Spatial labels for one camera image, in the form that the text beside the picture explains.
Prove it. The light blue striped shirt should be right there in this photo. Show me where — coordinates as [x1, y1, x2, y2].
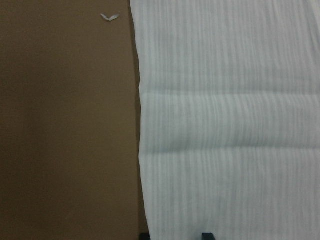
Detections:
[130, 0, 320, 240]

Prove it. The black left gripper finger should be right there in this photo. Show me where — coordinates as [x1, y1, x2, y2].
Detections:
[201, 232, 215, 240]

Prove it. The small white scrap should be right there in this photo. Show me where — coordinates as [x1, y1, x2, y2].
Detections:
[100, 13, 120, 22]

